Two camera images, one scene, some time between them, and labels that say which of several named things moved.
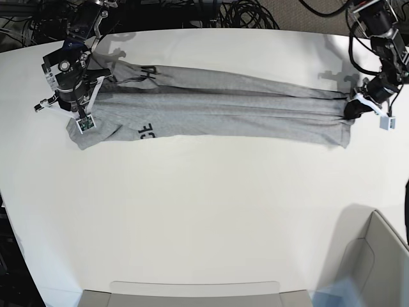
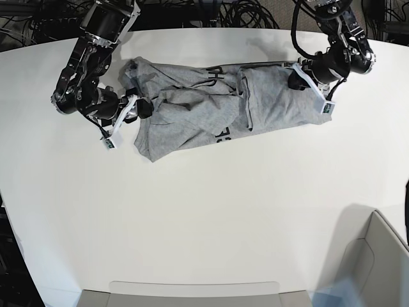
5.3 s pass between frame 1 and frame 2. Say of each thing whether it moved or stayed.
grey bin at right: stayed
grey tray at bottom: stayed
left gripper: moved
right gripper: moved
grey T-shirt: moved
